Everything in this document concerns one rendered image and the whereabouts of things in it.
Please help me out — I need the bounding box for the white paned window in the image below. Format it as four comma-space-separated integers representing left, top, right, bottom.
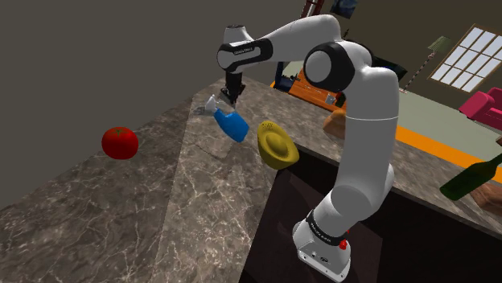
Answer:
427, 23, 502, 94

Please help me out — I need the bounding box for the dark wall picture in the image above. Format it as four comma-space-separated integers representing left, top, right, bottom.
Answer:
330, 0, 359, 19

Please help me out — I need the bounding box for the magenta sofa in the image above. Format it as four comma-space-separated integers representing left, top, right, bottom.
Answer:
458, 87, 502, 132

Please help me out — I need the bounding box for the blue spray bottle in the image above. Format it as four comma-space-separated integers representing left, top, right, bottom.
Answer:
205, 94, 250, 143

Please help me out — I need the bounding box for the brown wooden object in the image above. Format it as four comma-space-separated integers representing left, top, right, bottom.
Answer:
469, 183, 502, 217

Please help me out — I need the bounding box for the brown bread loaf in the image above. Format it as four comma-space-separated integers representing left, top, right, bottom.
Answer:
323, 108, 348, 141

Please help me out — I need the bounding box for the dark robot stand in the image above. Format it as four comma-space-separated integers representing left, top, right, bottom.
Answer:
239, 146, 502, 283

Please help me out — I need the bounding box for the orange wooden table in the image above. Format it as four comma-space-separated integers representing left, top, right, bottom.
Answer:
270, 61, 348, 113

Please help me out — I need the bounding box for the floor lamp with green shade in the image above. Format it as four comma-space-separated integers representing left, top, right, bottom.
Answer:
400, 35, 451, 94

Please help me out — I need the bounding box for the red tomato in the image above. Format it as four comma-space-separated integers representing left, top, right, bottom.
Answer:
101, 126, 139, 161

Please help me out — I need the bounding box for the dark green glass bottle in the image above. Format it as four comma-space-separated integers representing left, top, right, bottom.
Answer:
438, 153, 502, 202

